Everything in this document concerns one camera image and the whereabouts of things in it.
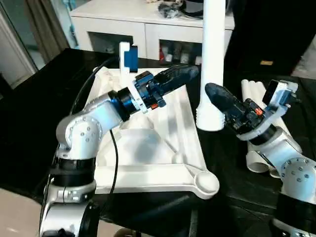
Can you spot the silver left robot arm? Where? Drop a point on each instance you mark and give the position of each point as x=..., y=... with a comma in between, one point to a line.
x=81, y=130

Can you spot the red bottle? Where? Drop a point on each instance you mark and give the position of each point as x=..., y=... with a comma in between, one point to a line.
x=162, y=53

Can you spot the white cabinet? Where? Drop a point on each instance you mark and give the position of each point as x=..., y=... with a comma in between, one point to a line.
x=138, y=32

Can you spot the white plastic table top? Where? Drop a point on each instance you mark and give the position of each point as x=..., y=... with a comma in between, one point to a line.
x=158, y=153

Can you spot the black bundle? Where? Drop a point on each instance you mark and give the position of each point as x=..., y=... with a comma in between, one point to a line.
x=170, y=11

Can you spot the dark helmet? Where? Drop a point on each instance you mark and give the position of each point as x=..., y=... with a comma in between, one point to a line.
x=195, y=6

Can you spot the black cabinet gold label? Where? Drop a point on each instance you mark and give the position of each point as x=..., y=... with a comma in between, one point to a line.
x=259, y=29

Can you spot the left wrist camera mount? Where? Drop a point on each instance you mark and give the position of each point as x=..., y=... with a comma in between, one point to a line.
x=122, y=74

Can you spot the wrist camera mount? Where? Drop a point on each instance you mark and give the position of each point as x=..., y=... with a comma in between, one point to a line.
x=122, y=74
x=284, y=98

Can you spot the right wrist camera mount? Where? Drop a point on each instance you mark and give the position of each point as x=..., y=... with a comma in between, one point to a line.
x=284, y=98

